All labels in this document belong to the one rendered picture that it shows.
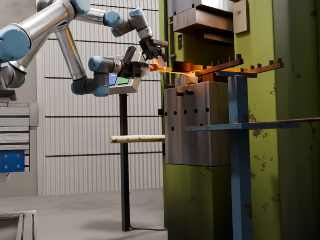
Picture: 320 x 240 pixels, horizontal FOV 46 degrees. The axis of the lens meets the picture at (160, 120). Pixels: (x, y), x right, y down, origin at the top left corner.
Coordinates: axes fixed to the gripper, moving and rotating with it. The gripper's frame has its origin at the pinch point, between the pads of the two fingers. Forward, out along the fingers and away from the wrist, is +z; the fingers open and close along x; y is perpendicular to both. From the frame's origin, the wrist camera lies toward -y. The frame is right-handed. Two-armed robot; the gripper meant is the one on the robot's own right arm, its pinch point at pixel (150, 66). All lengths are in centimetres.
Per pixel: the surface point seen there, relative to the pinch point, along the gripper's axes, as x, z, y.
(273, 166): 45, 42, 54
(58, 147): -253, 56, 46
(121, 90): -47.2, 11.8, 6.6
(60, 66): -251, 58, -49
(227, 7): 13, 49, -39
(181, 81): -6.1, 27.7, 4.9
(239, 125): 69, -11, 35
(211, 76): 18.4, 27.7, 5.6
